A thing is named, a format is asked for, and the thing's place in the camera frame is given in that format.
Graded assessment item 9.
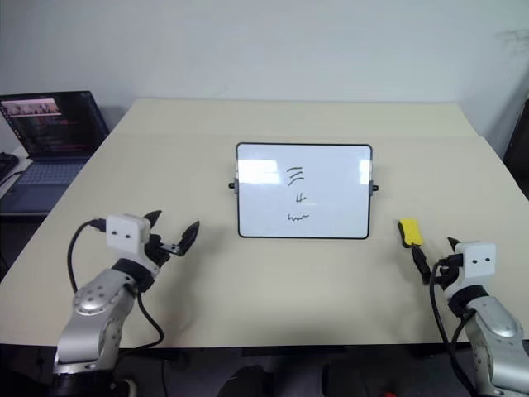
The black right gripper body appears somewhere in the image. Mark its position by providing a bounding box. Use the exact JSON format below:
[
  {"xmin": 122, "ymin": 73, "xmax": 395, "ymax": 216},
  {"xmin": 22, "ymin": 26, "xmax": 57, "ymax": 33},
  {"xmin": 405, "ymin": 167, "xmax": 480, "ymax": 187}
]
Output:
[{"xmin": 433, "ymin": 253, "xmax": 464, "ymax": 290}]

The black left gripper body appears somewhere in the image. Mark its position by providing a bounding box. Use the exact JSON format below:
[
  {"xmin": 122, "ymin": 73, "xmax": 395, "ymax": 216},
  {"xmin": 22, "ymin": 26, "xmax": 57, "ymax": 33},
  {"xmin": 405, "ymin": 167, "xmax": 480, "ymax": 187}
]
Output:
[{"xmin": 142, "ymin": 232, "xmax": 171, "ymax": 268}]

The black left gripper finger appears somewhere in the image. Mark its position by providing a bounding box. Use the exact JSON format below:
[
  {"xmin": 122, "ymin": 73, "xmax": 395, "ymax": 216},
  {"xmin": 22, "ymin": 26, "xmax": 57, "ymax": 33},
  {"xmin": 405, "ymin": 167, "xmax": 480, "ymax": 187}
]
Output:
[
  {"xmin": 160, "ymin": 220, "xmax": 202, "ymax": 258},
  {"xmin": 143, "ymin": 209, "xmax": 164, "ymax": 230}
]

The yellow whiteboard eraser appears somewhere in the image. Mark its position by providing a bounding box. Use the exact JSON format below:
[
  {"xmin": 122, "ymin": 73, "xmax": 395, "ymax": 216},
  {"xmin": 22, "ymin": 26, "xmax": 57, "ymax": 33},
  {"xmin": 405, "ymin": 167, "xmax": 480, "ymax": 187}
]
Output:
[{"xmin": 397, "ymin": 218, "xmax": 424, "ymax": 250}]

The small whiteboard with stand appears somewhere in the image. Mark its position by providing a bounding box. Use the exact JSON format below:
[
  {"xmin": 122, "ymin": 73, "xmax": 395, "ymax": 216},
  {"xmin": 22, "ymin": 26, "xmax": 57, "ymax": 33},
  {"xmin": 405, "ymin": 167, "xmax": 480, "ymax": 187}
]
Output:
[{"xmin": 226, "ymin": 142, "xmax": 380, "ymax": 242}]

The open blue laptop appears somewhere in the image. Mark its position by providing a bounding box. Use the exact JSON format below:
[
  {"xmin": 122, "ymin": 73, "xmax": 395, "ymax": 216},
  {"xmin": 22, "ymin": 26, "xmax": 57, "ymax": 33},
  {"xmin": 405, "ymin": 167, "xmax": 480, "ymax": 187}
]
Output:
[{"xmin": 0, "ymin": 90, "xmax": 111, "ymax": 217}]

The dark rounded shape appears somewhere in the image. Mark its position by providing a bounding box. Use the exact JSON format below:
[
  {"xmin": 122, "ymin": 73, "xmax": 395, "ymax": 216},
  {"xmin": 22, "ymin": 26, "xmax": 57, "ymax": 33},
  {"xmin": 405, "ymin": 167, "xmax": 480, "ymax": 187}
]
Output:
[{"xmin": 217, "ymin": 365, "xmax": 283, "ymax": 397}]

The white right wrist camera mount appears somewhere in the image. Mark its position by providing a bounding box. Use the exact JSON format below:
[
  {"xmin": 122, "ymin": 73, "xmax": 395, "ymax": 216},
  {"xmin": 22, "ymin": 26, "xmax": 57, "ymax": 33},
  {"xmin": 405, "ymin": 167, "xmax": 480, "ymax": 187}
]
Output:
[{"xmin": 453, "ymin": 241, "xmax": 498, "ymax": 291}]

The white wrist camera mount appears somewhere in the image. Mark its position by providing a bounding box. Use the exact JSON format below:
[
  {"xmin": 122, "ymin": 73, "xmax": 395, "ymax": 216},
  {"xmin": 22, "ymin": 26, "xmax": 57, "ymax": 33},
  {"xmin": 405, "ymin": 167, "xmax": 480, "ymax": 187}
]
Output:
[
  {"xmin": 104, "ymin": 213, "xmax": 161, "ymax": 277},
  {"xmin": 453, "ymin": 241, "xmax": 498, "ymax": 291}
]

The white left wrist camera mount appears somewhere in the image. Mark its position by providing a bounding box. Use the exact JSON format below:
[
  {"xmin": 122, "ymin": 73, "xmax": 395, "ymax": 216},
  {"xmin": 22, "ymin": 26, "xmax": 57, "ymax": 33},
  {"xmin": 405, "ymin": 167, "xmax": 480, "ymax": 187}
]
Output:
[{"xmin": 104, "ymin": 213, "xmax": 161, "ymax": 277}]

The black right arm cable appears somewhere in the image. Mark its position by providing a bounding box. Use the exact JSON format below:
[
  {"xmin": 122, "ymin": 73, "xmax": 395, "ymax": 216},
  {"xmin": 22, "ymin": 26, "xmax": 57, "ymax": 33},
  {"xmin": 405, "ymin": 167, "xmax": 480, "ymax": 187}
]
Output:
[{"xmin": 428, "ymin": 260, "xmax": 476, "ymax": 394}]

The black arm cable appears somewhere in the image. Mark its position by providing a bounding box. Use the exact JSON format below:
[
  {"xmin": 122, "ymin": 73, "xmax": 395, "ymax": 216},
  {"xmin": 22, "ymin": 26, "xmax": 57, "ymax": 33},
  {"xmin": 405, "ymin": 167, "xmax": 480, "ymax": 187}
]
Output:
[
  {"xmin": 428, "ymin": 260, "xmax": 476, "ymax": 394},
  {"xmin": 67, "ymin": 218, "xmax": 164, "ymax": 349}
]

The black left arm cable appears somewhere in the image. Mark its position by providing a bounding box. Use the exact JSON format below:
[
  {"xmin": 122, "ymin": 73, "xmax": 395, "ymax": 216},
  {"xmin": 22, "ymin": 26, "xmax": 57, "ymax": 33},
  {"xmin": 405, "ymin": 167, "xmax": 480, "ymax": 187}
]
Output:
[{"xmin": 67, "ymin": 218, "xmax": 164, "ymax": 349}]

